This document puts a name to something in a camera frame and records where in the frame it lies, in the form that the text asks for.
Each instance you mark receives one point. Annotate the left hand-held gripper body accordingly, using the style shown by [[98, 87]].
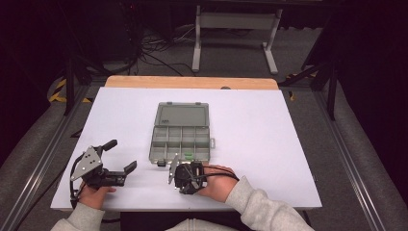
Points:
[[91, 170]]

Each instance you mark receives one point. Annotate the person's right hand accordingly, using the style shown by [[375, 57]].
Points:
[[219, 184]]

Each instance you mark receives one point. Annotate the black metal stand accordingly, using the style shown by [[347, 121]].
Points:
[[75, 77], [320, 77]]

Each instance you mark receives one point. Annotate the grey transparent compartment box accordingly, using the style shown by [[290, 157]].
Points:
[[181, 134]]

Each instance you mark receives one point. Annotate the person's left hand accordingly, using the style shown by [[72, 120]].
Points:
[[93, 197]]

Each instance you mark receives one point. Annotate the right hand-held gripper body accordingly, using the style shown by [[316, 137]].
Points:
[[187, 176]]

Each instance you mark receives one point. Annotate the white metal stand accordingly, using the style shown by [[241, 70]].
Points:
[[235, 20]]

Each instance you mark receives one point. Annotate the person's grey clothed torso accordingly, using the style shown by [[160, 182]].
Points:
[[198, 225]]

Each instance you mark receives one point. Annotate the small green plastic piece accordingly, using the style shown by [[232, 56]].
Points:
[[190, 156], [186, 156]]

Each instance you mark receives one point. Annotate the yellow black striped tape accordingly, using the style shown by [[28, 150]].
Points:
[[57, 93]]

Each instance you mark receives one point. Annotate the metal floor rail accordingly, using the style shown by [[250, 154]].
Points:
[[38, 166], [352, 160]]

